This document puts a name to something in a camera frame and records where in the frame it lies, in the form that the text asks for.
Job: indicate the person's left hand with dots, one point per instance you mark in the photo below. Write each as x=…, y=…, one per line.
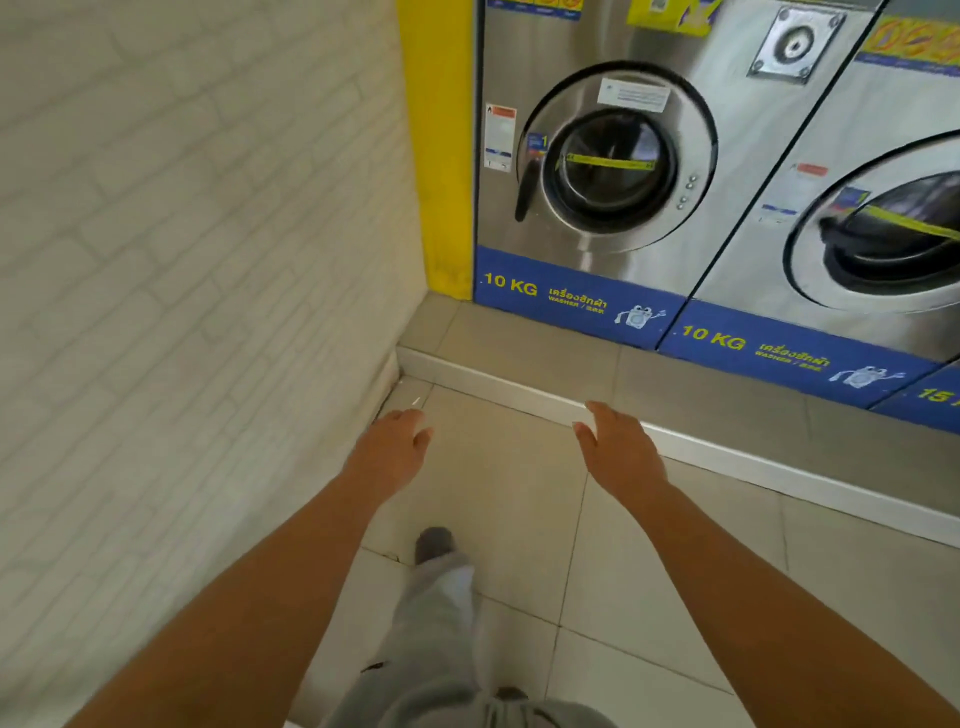
x=388, y=451

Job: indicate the person's right hand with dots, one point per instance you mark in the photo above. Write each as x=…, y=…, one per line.
x=621, y=454

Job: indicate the person's right thumb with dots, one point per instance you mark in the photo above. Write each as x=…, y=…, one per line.
x=583, y=441

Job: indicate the person's left thumb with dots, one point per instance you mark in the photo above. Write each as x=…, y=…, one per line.
x=424, y=439

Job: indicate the person's left forearm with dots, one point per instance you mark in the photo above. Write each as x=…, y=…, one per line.
x=247, y=607

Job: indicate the person's right forearm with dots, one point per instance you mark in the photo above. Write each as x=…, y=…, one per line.
x=772, y=622

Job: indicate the grey shoe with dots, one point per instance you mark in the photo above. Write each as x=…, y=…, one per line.
x=435, y=543

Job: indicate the grey trousers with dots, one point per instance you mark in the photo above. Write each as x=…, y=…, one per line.
x=450, y=645

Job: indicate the steel washing machine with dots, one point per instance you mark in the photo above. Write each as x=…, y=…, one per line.
x=832, y=225
x=600, y=172

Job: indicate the round washer door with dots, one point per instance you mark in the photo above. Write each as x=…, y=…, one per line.
x=622, y=161
x=885, y=225

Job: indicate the white warning sticker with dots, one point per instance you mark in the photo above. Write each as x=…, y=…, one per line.
x=499, y=138

